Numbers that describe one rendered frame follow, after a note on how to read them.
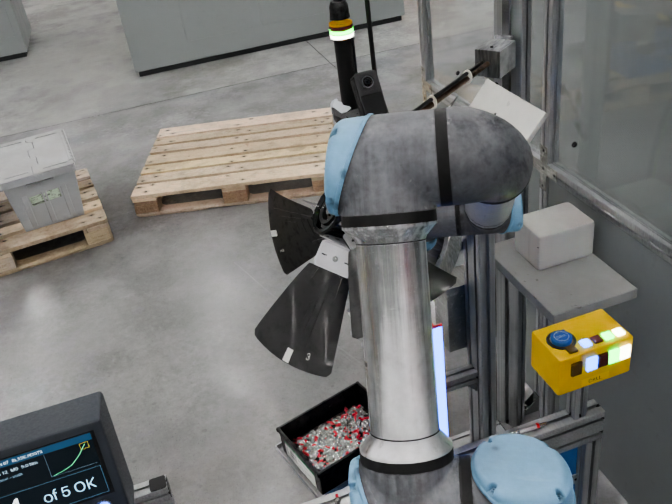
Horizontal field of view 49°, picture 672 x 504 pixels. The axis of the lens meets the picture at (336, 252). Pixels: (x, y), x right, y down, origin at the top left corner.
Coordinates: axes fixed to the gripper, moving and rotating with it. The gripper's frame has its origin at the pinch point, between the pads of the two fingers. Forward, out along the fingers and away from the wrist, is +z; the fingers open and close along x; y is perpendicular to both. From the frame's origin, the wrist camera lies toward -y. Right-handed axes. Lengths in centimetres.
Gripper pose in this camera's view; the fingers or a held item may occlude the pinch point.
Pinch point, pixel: (346, 97)
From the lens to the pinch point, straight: 148.1
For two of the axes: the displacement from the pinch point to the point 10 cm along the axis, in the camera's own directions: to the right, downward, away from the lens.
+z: -3.2, -4.8, 8.2
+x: 9.4, -2.7, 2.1
